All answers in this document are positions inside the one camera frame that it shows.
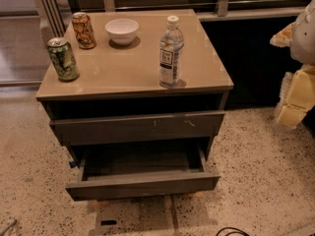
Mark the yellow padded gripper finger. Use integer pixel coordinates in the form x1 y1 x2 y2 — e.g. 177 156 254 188
270 23 294 47

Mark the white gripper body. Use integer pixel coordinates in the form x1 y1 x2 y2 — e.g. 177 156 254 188
275 65 315 128

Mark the grey drawer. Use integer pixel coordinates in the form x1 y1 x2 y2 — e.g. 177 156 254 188
66 147 220 201
50 111 224 146

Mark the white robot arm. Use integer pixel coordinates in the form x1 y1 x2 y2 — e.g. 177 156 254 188
270 0 315 129

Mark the grey top drawer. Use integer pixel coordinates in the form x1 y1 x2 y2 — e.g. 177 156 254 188
50 111 224 146

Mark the grey drawer cabinet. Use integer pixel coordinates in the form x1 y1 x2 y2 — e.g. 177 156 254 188
34 9 234 202

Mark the clear plastic water bottle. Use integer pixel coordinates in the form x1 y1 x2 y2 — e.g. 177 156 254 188
158 16 184 88

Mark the white ceramic bowl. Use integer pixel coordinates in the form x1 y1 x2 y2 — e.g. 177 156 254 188
105 19 139 45

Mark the orange soda can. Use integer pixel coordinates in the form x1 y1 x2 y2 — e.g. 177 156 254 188
72 12 96 49

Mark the green soda can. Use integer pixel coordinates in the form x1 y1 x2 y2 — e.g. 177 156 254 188
47 37 80 82

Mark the black floor slot plate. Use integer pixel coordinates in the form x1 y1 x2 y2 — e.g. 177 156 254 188
100 220 117 226

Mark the grey metal rod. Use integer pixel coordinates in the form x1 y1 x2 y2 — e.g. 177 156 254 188
0 219 17 236

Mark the black cable on floor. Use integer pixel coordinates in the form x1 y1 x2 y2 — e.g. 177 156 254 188
215 226 251 236

